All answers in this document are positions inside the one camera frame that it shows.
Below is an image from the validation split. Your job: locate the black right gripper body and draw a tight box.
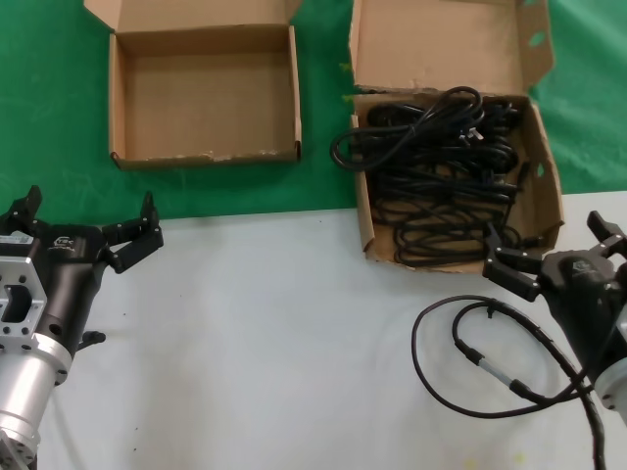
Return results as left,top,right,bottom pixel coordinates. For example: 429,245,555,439
540,248,627,388

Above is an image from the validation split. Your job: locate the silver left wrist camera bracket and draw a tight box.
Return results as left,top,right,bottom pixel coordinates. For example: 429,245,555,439
0,238,49,352

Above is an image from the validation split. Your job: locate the black left arm cable connector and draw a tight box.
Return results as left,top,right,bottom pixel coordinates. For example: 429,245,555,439
77,330,107,351

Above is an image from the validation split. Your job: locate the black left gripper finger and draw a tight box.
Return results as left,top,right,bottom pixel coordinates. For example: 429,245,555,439
100,191,165,274
0,185,48,237

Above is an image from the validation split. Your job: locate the small open cardboard box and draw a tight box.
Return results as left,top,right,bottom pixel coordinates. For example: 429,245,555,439
82,0,305,171

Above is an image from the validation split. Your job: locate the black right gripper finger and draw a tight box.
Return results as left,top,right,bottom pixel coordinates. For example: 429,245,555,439
482,222,545,301
587,211,627,259

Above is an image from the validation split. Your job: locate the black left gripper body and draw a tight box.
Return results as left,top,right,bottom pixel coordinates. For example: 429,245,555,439
26,224,112,356

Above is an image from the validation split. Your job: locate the green cloth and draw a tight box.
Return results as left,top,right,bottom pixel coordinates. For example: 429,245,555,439
0,0,627,231

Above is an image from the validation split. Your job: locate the black power cord with plug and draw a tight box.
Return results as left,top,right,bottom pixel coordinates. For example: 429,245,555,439
330,86,487,172

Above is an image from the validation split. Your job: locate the black right arm robot cable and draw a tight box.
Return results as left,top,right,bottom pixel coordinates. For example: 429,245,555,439
411,293,614,470

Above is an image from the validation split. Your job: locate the large torn cardboard box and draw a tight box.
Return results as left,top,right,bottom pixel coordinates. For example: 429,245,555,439
348,0,565,275

